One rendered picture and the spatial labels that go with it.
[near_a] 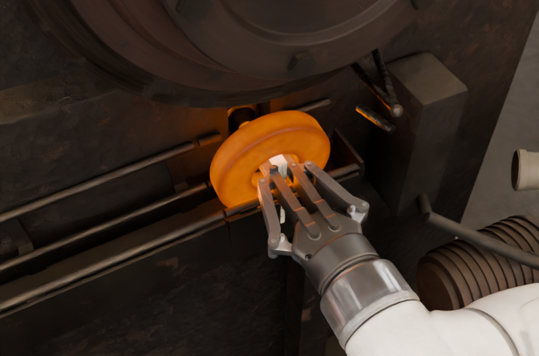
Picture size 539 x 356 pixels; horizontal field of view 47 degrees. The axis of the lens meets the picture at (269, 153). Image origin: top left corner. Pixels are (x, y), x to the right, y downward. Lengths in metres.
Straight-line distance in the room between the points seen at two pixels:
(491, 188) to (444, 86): 1.03
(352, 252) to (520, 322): 0.17
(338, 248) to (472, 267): 0.39
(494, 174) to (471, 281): 0.93
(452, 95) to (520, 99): 1.33
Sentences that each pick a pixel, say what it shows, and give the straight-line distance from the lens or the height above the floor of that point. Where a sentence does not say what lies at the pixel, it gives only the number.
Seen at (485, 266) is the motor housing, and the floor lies 0.53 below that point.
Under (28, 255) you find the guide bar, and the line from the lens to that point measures 0.83.
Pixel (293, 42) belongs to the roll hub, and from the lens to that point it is 0.52.
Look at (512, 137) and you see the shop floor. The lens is 2.02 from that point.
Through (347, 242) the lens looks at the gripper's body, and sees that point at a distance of 0.65.
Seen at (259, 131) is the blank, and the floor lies 0.83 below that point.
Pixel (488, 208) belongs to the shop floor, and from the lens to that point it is 1.80.
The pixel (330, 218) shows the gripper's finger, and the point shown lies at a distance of 0.68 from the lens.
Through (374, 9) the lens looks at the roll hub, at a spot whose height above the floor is 1.03.
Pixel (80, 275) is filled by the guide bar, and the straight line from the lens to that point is 0.77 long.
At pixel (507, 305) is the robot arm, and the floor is 0.78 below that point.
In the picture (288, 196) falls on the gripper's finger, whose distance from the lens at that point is 0.71.
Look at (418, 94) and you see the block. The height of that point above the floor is 0.80.
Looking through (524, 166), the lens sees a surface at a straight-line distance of 0.93.
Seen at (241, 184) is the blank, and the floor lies 0.75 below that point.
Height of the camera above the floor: 1.32
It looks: 46 degrees down
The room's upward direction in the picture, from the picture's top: straight up
